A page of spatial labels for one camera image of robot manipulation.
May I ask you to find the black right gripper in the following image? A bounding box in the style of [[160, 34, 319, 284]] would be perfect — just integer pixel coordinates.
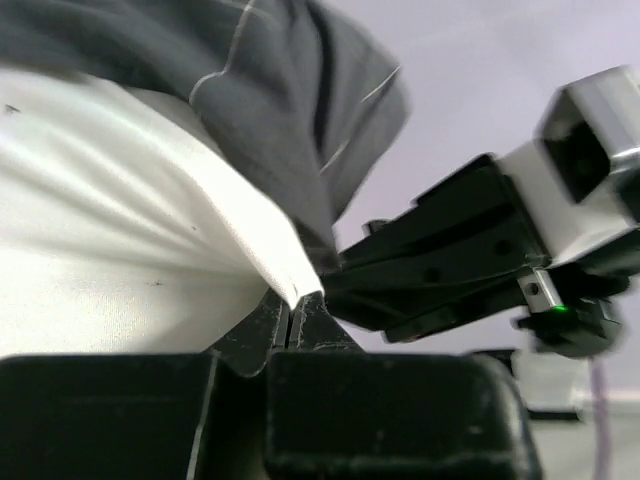
[[323, 154, 623, 358]]

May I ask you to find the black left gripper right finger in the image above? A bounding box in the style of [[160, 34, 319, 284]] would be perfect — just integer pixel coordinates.
[[264, 293, 543, 479]]

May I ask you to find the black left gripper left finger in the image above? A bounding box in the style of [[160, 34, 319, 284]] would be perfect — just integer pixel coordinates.
[[1, 293, 289, 479]]

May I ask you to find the white pillow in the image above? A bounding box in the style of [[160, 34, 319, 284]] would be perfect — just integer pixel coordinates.
[[1, 64, 322, 356]]

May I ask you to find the dark grey checked pillowcase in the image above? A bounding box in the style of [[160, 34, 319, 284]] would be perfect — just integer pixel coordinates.
[[1, 1, 408, 272]]

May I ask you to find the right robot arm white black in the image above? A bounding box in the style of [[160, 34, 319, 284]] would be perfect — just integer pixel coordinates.
[[323, 143, 639, 418]]

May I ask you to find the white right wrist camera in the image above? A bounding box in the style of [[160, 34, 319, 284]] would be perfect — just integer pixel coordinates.
[[499, 66, 639, 265]]

